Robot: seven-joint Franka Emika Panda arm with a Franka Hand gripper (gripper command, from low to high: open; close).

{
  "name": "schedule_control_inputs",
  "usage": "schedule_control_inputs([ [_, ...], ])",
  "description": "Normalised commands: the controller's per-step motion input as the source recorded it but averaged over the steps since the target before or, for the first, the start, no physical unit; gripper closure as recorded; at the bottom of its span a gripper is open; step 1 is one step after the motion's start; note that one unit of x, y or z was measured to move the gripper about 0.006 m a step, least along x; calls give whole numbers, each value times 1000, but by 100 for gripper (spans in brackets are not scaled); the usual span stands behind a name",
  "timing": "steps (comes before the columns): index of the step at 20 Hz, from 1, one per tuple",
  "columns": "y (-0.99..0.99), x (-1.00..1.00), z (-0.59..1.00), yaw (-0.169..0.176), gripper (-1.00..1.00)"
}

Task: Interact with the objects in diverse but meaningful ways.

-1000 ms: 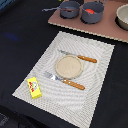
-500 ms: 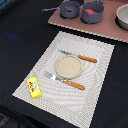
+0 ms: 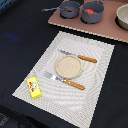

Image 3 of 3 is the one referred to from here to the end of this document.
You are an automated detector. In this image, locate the fork with wooden handle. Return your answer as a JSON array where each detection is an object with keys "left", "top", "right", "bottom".
[{"left": 44, "top": 72, "right": 85, "bottom": 90}]

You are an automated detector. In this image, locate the round wooden plate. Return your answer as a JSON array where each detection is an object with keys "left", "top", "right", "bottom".
[{"left": 55, "top": 55, "right": 83, "bottom": 79}]

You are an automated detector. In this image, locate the grey pot with handle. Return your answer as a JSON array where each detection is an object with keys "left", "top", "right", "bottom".
[{"left": 41, "top": 0, "right": 82, "bottom": 19}]

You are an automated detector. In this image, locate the yellow toy cheese block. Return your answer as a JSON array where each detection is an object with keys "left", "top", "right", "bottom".
[{"left": 27, "top": 77, "right": 42, "bottom": 99}]

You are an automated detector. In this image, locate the grey saucepan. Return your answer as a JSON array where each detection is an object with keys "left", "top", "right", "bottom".
[{"left": 81, "top": 0, "right": 104, "bottom": 24}]

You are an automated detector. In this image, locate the red toy tomato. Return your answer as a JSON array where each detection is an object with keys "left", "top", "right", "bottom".
[{"left": 86, "top": 9, "right": 95, "bottom": 14}]

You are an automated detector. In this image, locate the woven beige placemat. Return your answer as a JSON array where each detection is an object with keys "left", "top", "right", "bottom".
[{"left": 13, "top": 32, "right": 114, "bottom": 128}]

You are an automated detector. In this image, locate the brown toy sausage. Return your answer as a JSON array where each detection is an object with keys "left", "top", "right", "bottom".
[{"left": 61, "top": 8, "right": 77, "bottom": 12}]

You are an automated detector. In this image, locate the beige bowl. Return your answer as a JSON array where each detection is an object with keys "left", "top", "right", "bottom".
[{"left": 116, "top": 4, "right": 128, "bottom": 30}]

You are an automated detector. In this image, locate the knife with wooden handle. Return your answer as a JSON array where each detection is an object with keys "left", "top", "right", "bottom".
[{"left": 58, "top": 50, "right": 97, "bottom": 63}]

